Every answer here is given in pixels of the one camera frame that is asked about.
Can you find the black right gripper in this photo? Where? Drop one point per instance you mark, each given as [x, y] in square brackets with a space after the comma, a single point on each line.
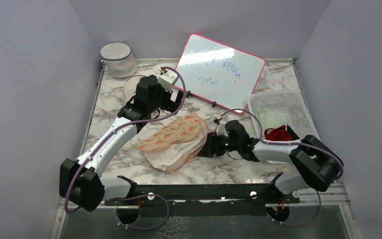
[211, 147]

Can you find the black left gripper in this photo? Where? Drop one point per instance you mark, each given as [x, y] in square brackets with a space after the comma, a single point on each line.
[170, 105]

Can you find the floral mesh laundry bag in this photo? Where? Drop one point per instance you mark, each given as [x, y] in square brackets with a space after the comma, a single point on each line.
[191, 123]

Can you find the white bra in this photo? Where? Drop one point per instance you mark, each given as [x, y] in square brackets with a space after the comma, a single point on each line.
[183, 147]

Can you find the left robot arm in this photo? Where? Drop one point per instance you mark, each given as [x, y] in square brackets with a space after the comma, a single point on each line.
[80, 179]

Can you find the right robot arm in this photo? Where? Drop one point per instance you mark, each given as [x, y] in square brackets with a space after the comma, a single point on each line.
[316, 165]

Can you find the white cylindrical mesh laundry bag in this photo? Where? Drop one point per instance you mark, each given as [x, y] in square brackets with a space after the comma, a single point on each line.
[119, 60]

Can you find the black front mounting bar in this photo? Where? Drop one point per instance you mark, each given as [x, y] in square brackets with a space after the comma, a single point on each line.
[201, 200]

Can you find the white garment in basket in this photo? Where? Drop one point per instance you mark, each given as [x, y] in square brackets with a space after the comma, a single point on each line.
[271, 118]

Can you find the pink-framed whiteboard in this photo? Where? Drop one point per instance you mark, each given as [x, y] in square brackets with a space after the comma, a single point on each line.
[218, 73]

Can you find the red garment in basket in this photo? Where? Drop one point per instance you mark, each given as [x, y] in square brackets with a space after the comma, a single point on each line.
[278, 134]

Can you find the white plastic basket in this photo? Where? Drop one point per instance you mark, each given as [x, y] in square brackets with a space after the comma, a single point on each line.
[299, 120]

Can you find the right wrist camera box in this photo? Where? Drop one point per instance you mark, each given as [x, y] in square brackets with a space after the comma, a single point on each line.
[220, 127]

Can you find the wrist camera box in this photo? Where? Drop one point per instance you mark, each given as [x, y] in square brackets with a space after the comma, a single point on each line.
[167, 80]
[220, 127]

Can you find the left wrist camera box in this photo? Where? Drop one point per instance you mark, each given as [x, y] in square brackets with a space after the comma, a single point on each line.
[167, 80]

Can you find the aluminium table edge rail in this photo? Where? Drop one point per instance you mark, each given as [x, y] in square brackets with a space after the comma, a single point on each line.
[87, 141]

